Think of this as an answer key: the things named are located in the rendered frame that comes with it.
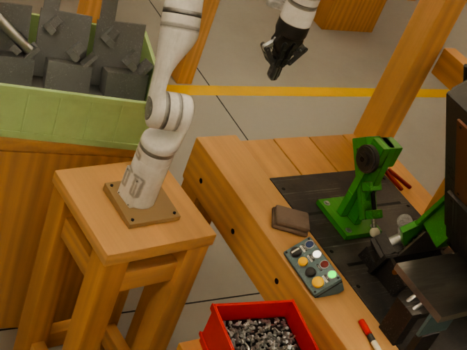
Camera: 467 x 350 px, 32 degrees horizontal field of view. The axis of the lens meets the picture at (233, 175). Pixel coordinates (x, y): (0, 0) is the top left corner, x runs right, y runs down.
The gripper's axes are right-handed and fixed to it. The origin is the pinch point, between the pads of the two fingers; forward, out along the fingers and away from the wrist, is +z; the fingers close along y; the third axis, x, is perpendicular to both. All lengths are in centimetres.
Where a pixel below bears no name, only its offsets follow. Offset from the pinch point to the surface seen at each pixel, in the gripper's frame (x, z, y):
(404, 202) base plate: -10, 40, 59
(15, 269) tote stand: 40, 102, -33
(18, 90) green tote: 43, 35, -43
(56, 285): 14, 82, -33
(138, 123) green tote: 35, 41, -9
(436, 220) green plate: -41, 15, 29
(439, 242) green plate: -44, 18, 29
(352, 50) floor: 214, 130, 251
